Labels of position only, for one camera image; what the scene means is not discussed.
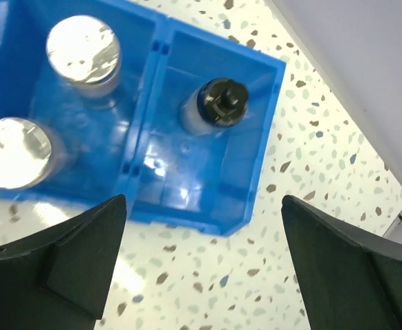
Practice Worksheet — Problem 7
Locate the blue plastic divided bin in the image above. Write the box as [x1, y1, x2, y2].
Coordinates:
[0, 1, 286, 236]

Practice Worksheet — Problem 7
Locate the silver lid white pepper jar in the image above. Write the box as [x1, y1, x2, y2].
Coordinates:
[45, 15, 122, 99]

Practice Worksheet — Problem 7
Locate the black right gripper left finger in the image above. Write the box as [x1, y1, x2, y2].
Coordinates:
[0, 195, 126, 329]

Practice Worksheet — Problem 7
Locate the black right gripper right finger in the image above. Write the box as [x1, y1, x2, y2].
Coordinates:
[281, 195, 402, 329]

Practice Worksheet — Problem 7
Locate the silver lid blue label jar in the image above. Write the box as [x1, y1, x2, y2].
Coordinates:
[0, 117, 71, 190]

